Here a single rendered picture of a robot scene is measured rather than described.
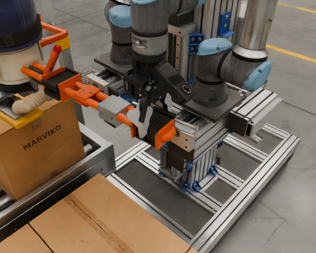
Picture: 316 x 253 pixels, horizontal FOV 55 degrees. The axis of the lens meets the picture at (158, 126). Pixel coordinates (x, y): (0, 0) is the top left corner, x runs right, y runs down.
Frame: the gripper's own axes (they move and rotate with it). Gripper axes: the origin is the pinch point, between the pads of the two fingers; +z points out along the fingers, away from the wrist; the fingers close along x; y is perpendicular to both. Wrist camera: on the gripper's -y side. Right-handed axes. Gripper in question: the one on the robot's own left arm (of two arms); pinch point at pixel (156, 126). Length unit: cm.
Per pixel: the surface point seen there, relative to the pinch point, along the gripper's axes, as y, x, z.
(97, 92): 21.9, -0.9, -1.2
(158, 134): -3.8, 4.6, -2.2
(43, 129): 65, -5, 37
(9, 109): 52, 12, 11
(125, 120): 7.6, 3.5, -0.5
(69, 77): 34.2, -1.2, -1.6
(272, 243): -34, -73, 122
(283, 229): -36, -87, 122
